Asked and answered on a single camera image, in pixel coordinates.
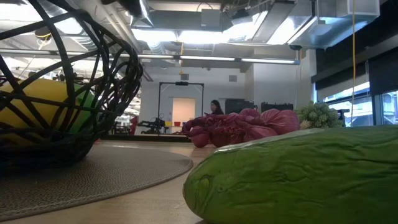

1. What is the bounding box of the green apple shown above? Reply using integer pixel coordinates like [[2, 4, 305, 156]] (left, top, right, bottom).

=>
[[73, 90, 98, 134]]

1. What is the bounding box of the black wire basket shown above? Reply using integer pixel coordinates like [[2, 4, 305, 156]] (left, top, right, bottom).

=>
[[0, 0, 144, 169]]

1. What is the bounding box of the red background object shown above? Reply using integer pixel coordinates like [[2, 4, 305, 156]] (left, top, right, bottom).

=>
[[129, 115, 139, 135]]

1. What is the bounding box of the ceiling cable reel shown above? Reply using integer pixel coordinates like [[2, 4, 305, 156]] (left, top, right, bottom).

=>
[[34, 26, 52, 41]]

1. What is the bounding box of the person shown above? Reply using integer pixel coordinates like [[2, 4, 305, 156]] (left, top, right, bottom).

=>
[[210, 99, 224, 115]]

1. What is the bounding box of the large green cucumber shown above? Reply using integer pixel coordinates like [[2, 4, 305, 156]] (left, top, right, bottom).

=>
[[182, 126, 398, 224]]

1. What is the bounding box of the round grey placemat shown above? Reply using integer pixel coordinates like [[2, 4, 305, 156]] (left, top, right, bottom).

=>
[[0, 143, 194, 222]]

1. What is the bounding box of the black background gantry frame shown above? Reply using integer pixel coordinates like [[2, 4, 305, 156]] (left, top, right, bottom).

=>
[[157, 81, 205, 125]]

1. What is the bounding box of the short yellow hanging cord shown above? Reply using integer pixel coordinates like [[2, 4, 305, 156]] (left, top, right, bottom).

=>
[[179, 42, 185, 75]]

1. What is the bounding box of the yellow lemon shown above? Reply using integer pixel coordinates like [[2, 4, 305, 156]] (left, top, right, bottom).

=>
[[0, 78, 82, 147]]

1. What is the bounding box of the long fluorescent light tube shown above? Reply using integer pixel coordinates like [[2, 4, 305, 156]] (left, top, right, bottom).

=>
[[136, 53, 301, 65]]

